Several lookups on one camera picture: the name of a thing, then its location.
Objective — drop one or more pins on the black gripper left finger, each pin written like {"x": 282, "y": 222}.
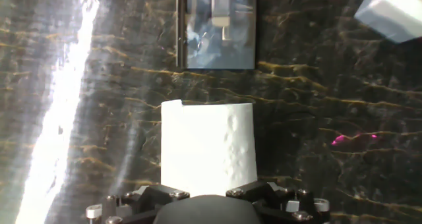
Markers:
{"x": 138, "y": 204}

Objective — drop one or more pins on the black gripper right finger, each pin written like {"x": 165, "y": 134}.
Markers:
{"x": 283, "y": 204}

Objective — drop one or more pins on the white toilet paper roll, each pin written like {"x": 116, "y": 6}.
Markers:
{"x": 204, "y": 151}

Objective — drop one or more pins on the black marble pattern mat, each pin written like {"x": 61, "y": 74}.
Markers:
{"x": 329, "y": 95}

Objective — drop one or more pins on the grey green push button box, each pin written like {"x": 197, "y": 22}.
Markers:
{"x": 389, "y": 16}

